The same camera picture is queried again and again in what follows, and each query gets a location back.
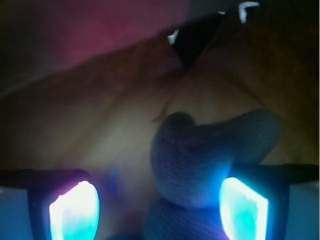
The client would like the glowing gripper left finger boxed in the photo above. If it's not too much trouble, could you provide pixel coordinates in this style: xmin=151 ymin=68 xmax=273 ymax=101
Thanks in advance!
xmin=0 ymin=169 xmax=100 ymax=240

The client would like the brown paper bag bin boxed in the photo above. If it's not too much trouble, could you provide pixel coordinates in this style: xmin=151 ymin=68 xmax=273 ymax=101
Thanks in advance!
xmin=0 ymin=0 xmax=320 ymax=240

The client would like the gray plush bunny toy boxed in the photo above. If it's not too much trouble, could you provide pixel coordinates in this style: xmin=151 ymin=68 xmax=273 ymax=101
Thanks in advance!
xmin=142 ymin=109 xmax=281 ymax=240

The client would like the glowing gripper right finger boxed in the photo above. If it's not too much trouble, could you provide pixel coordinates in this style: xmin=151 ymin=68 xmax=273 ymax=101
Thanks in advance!
xmin=219 ymin=164 xmax=320 ymax=240

